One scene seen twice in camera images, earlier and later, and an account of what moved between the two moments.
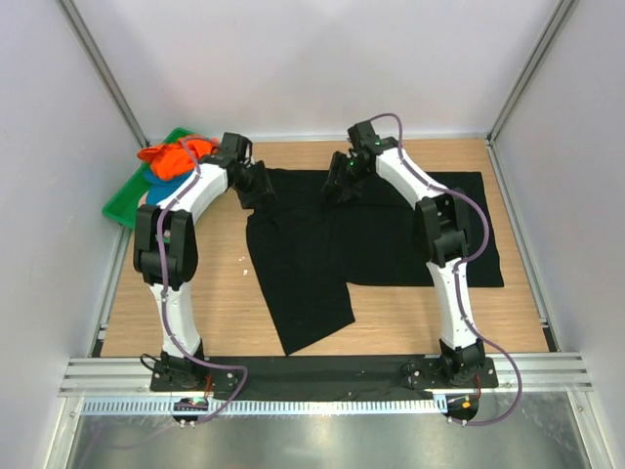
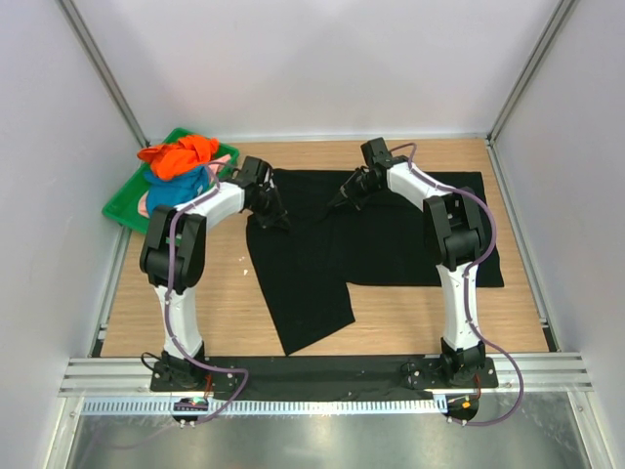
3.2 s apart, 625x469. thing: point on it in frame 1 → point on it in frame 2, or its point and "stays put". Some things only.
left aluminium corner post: (101, 66) stays put
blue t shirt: (159, 189) stays put
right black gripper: (353, 191) → (348, 196)
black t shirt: (306, 249) stays put
